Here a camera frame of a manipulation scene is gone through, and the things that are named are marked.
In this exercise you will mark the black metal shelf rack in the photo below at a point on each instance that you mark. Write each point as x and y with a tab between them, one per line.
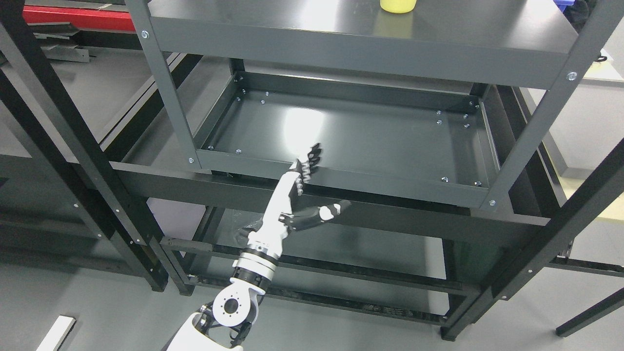
130	183

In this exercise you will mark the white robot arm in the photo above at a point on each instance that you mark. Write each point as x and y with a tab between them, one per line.
235	307

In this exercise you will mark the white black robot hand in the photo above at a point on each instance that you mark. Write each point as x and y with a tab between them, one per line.
283	214

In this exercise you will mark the grey metal shelf unit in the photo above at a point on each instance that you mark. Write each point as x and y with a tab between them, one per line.
426	122

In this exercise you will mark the yellow plastic cup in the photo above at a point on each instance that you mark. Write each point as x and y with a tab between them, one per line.
398	6

